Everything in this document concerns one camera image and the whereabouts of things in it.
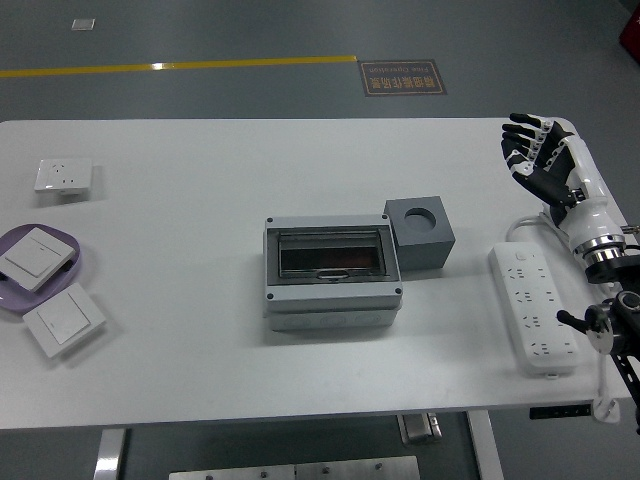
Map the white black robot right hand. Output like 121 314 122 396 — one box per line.
501 112 625 254

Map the grey junction box clear lid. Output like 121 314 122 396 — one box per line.
263 214 405 332

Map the grey cube with round hole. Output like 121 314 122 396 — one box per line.
383 194 457 274

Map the red object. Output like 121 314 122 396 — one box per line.
618 9 640 54

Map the black table control panel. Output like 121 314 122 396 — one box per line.
529 404 593 420

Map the brown floor sign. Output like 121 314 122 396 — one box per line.
357 59 448 98

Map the white table leg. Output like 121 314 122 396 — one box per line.
92 428 129 480
464 410 505 480

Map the purple tray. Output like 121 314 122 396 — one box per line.
0 223 83 315

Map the grey metal table bracket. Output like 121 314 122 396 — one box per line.
397 412 444 446

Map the grey metal base plate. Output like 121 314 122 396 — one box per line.
168 455 421 480

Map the white wall socket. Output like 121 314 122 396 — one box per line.
33 158 95 194

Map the white wall switch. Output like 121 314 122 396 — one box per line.
21 283 107 359
0 227 77 293

